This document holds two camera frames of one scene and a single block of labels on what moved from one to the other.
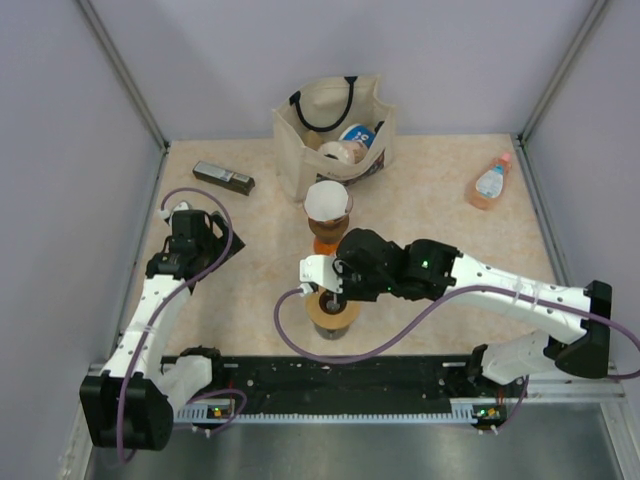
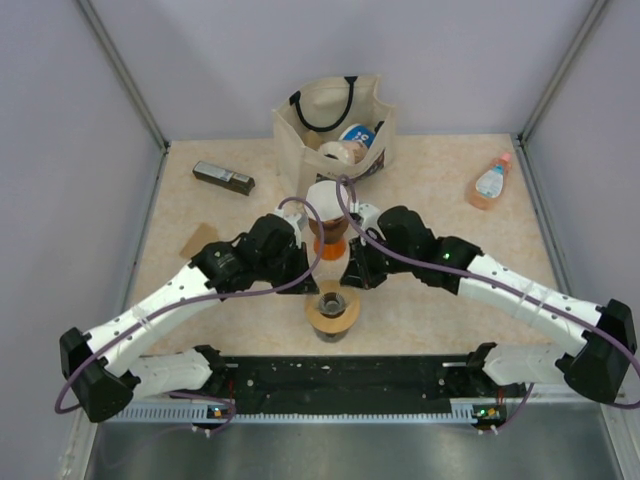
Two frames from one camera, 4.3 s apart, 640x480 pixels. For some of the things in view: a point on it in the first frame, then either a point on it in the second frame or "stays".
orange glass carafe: x=326 y=246 stays
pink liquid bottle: x=488 y=186 stays
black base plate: x=354 y=381 stays
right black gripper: x=342 y=271 -> x=358 y=273
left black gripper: x=222 y=227 -> x=301 y=258
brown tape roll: x=327 y=320 stays
